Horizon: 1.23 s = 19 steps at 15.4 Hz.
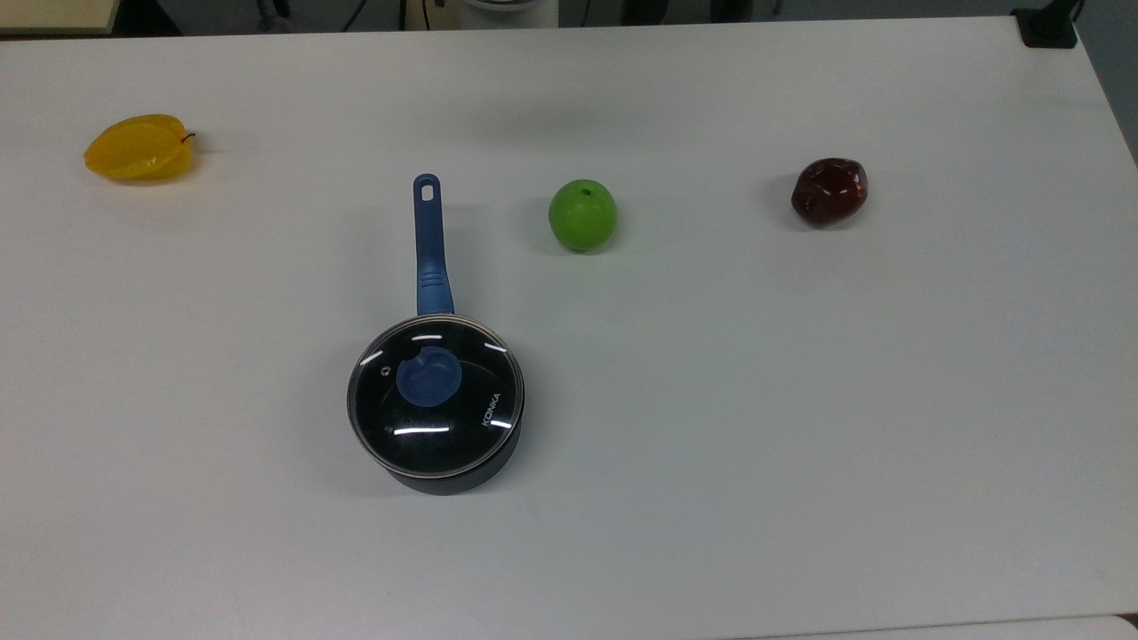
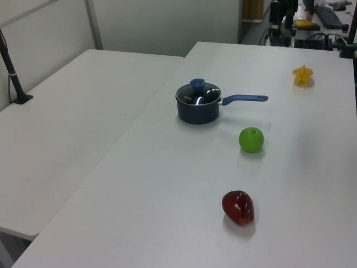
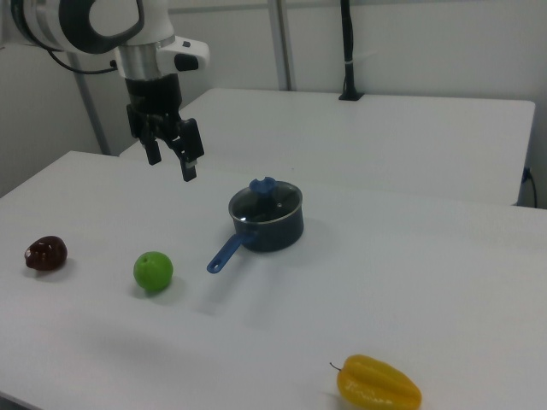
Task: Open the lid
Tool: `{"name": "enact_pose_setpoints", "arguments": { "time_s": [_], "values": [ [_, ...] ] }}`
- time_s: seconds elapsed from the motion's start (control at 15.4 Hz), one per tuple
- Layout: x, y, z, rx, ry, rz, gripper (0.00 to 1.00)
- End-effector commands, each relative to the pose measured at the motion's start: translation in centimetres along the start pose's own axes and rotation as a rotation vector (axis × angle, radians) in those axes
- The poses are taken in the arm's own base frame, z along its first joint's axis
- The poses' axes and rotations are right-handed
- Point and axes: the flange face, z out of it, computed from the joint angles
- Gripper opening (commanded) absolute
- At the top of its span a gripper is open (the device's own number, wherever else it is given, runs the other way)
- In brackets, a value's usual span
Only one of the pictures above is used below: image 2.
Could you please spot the dark blue saucepan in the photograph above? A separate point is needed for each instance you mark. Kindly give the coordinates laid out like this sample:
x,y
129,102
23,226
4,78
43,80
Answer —
x,y
196,114

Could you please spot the black camera stand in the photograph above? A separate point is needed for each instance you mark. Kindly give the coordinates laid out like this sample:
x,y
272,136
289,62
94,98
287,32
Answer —
x,y
351,36

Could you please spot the black electronics box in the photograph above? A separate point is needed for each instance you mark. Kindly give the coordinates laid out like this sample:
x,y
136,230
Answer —
x,y
309,42

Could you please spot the white side table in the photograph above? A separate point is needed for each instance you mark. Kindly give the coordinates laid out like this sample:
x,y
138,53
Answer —
x,y
69,125

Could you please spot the black stand with white band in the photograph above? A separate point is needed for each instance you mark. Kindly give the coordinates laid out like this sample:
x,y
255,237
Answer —
x,y
16,83

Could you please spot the glass lid with blue knob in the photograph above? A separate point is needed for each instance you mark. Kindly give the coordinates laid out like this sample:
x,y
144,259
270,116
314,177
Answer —
x,y
197,83

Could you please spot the black keyboard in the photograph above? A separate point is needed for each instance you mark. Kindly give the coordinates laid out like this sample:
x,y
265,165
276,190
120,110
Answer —
x,y
329,16

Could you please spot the green apple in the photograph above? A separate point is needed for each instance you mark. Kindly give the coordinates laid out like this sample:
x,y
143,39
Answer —
x,y
251,141

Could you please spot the yellow plastic object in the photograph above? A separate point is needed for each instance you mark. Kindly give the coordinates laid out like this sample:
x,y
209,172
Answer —
x,y
304,24

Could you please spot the yellow starfruit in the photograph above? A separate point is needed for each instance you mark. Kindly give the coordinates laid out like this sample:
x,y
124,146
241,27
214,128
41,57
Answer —
x,y
302,74

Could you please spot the small black red object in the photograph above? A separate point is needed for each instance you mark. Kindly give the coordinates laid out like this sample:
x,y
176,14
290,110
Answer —
x,y
345,27

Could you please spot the beige wooden board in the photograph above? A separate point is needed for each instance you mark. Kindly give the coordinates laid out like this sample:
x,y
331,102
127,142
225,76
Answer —
x,y
252,9

